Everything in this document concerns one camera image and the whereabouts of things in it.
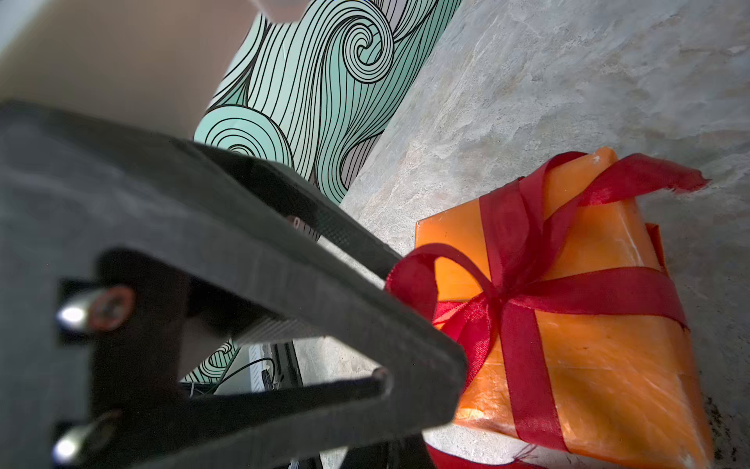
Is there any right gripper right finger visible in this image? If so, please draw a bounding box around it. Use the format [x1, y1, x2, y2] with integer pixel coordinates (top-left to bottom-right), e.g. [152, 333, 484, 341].
[389, 435, 436, 469]

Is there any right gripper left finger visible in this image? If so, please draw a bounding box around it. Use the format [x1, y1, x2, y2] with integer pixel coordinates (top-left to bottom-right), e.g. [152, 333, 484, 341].
[340, 442, 390, 469]

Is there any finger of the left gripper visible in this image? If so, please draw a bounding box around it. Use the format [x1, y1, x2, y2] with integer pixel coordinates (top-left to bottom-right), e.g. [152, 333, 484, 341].
[1, 102, 467, 468]
[193, 144, 402, 281]

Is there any red ribbon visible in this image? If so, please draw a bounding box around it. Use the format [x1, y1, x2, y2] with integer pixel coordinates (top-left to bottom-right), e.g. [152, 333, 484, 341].
[426, 445, 544, 469]
[385, 152, 707, 450]

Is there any orange gift box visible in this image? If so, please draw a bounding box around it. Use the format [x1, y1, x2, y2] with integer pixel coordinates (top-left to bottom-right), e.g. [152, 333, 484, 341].
[414, 148, 713, 468]

